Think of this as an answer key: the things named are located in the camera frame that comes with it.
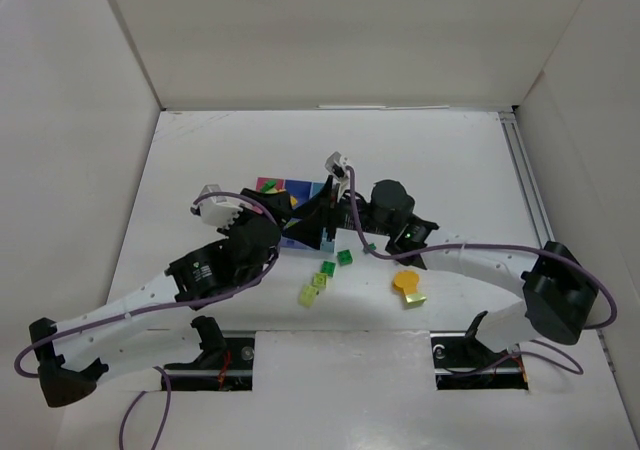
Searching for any green lego plate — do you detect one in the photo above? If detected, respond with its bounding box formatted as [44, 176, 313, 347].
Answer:
[260, 179, 278, 193]

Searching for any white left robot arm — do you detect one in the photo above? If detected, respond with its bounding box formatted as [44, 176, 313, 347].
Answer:
[29, 185, 293, 408]

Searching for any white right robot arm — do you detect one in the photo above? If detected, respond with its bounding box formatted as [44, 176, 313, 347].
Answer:
[283, 177, 599, 352]

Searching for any pink plastic bin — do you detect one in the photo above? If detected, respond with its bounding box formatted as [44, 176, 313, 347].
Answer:
[256, 177, 285, 194]

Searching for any light blue plastic bin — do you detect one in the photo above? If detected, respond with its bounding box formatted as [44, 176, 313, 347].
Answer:
[310, 182, 335, 254]

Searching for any small green lego brick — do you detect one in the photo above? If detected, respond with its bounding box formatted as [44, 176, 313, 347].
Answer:
[320, 261, 336, 278]

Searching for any green two-by-two lego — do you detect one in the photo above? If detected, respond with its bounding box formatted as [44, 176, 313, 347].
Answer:
[336, 250, 353, 266]

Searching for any lime green lego brick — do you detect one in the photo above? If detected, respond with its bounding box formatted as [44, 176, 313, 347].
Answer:
[312, 272, 330, 289]

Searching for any pale green lego piece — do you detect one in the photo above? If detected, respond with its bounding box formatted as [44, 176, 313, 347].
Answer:
[298, 285, 322, 308]

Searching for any orange round lego piece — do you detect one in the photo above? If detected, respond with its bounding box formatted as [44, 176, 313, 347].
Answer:
[392, 270, 420, 295]

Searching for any lime sloped lego piece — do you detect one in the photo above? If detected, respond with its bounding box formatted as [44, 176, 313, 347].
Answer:
[404, 292, 427, 309]

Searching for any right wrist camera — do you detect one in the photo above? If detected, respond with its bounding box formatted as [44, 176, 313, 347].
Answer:
[325, 151, 351, 183]

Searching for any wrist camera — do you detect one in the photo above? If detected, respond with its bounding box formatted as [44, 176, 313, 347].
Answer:
[325, 151, 351, 183]
[190, 184, 227, 216]

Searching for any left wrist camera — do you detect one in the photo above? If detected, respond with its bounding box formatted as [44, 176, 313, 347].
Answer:
[190, 184, 227, 216]

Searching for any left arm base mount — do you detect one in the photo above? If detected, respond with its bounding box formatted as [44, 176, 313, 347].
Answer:
[163, 316, 256, 393]

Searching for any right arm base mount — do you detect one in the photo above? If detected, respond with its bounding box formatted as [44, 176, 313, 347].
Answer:
[430, 311, 529, 391]

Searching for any aluminium rail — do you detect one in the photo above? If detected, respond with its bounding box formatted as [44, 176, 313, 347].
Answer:
[498, 111, 554, 247]

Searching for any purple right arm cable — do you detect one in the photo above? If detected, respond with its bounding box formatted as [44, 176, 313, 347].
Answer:
[344, 167, 619, 376]

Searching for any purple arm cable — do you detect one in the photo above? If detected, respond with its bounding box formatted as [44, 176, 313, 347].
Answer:
[14, 192, 281, 450]
[344, 167, 619, 376]

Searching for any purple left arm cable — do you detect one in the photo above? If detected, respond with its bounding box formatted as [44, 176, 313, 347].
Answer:
[14, 192, 281, 450]

